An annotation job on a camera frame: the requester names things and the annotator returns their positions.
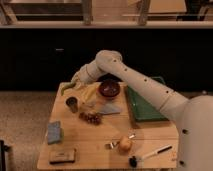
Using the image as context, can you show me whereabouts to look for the green tray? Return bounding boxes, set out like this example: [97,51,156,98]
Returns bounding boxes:
[125,86,167,122]

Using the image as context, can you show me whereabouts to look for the dark red bowl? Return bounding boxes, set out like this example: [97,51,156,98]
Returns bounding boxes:
[98,80,120,98]

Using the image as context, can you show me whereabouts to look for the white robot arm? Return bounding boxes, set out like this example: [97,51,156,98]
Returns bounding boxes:
[71,50,213,171]

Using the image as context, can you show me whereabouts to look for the metal cup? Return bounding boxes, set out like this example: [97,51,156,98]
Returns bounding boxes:
[66,97,78,113]

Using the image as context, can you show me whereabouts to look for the bunch of dark grapes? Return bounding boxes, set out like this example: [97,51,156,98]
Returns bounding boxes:
[79,112,102,125]

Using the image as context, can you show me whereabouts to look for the blue sponge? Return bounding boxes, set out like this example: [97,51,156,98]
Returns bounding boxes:
[47,121,62,144]

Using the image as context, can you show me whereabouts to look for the grey cloth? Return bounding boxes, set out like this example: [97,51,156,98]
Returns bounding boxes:
[98,103,121,115]

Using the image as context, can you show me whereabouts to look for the small metal clip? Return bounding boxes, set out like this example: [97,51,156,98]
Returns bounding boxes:
[105,142,119,149]

